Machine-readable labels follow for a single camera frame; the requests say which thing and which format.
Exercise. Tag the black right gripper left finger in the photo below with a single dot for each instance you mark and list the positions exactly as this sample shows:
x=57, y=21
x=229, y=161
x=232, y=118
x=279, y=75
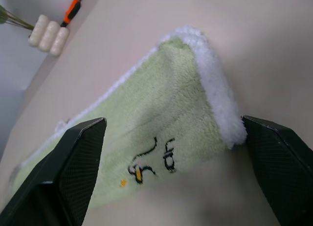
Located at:
x=61, y=172

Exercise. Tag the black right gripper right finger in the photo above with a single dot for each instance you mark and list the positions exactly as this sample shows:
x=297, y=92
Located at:
x=281, y=162

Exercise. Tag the light green towel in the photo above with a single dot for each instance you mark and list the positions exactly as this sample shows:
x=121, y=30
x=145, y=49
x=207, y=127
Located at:
x=168, y=101

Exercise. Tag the cream ribbed vase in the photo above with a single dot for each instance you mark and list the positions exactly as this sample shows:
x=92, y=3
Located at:
x=49, y=34

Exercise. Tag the green plant stems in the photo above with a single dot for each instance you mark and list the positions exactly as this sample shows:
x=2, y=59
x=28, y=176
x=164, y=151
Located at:
x=13, y=18

